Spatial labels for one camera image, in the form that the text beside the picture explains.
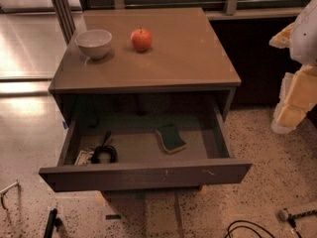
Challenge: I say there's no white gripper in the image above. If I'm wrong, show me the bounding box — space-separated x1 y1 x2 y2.
268 5 317 134

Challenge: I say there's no green and yellow sponge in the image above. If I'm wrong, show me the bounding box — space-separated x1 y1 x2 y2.
156 123 186 155

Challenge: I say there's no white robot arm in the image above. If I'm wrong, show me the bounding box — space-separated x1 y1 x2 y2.
269 0 317 134

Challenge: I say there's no open grey top drawer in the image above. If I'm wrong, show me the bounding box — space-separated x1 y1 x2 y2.
39 97 252 193

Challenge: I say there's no white item in drawer corner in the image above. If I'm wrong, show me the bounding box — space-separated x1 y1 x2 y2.
75 150 93 166

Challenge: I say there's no red apple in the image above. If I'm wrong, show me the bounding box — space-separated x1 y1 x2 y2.
131 28 153 52

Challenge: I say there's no white ceramic bowl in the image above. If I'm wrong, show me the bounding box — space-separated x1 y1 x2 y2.
74 30 112 60

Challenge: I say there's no blue tape piece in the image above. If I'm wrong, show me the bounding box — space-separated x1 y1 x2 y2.
62 121 68 129

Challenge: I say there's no black tool on floor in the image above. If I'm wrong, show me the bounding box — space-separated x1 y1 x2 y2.
44 208 62 238

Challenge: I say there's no black cable on floor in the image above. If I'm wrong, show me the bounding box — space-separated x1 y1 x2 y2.
224 219 276 238

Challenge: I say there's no coiled black cable in drawer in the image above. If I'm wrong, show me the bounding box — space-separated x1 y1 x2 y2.
90 130 119 165

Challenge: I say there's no metal bracket on floor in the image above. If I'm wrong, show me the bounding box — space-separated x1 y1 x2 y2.
0 179 22 212

